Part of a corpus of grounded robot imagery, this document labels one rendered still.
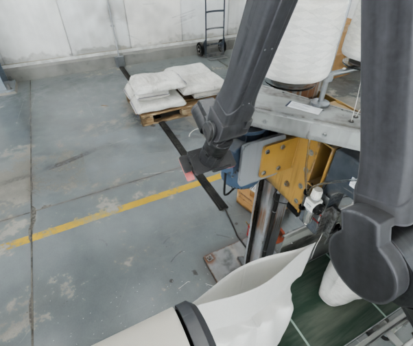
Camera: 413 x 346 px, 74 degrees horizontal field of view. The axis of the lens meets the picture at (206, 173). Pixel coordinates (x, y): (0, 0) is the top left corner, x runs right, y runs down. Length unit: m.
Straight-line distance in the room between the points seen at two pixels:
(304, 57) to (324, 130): 0.22
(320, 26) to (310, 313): 1.30
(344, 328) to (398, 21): 1.45
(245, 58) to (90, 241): 2.07
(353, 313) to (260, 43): 1.44
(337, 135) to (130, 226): 1.88
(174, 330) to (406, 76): 0.25
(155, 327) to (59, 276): 2.06
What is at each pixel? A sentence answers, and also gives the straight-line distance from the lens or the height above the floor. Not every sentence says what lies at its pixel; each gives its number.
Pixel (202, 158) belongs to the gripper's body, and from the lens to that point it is 0.67.
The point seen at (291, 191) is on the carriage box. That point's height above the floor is 1.08.
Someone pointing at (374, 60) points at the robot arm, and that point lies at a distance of 0.29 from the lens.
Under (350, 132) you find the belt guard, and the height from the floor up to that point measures 1.41.
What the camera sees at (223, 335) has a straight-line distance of 1.00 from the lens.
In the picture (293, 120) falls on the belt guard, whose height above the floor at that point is 1.41.
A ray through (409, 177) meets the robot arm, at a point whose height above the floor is 1.61.
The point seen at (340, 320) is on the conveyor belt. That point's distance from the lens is 1.62.
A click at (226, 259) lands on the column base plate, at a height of 0.02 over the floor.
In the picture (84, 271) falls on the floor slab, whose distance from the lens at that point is 2.21.
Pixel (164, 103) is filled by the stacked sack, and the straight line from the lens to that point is 3.51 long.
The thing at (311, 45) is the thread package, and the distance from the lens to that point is 0.62.
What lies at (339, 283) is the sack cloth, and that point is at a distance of 1.52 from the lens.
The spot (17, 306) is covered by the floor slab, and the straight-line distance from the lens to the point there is 2.27.
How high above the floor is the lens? 1.76
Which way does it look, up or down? 40 degrees down
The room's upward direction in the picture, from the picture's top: straight up
